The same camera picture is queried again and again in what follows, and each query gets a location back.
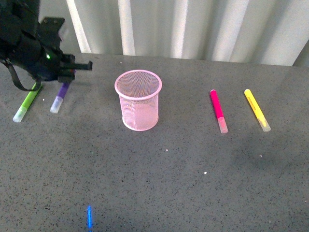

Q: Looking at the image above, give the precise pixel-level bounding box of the yellow marker pen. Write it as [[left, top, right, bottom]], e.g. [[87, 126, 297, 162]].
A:
[[244, 89, 271, 132]]

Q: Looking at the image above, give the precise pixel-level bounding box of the pink marker pen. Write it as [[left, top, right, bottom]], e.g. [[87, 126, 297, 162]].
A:
[[210, 89, 228, 134]]

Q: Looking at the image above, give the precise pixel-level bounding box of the green marker pen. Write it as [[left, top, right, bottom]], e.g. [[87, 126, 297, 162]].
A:
[[13, 84, 42, 123]]

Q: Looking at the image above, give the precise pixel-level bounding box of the white pleated curtain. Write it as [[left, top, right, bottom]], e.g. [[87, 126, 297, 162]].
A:
[[39, 0, 309, 67]]

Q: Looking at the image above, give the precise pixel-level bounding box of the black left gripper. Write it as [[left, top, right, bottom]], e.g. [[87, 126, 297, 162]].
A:
[[0, 0, 93, 83]]

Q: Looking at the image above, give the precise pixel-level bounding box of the black strap cable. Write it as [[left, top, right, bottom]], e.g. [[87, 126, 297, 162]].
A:
[[0, 59, 42, 92]]

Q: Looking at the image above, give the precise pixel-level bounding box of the purple marker pen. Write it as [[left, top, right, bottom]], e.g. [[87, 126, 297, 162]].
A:
[[50, 83, 70, 114]]

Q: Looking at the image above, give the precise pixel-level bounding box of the pink mesh pen cup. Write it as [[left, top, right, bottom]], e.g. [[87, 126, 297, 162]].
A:
[[114, 70, 162, 131]]

